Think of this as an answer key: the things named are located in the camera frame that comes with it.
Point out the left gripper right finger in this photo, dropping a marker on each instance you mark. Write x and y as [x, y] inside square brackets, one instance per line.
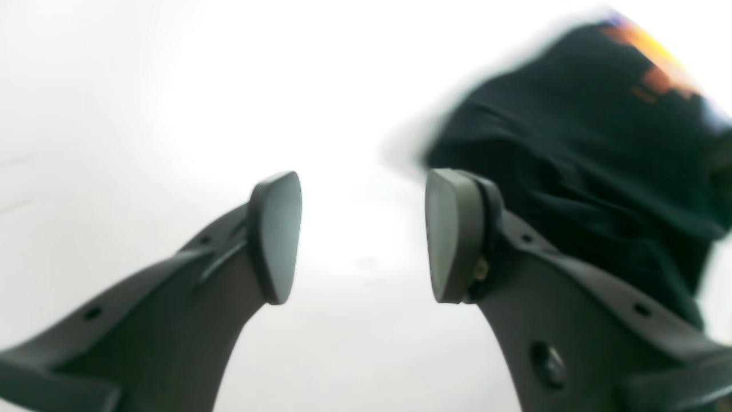
[574, 337]

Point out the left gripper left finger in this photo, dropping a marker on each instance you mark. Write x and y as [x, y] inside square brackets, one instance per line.
[161, 339]

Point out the black printed T-shirt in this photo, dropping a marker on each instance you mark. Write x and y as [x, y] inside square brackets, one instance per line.
[604, 145]

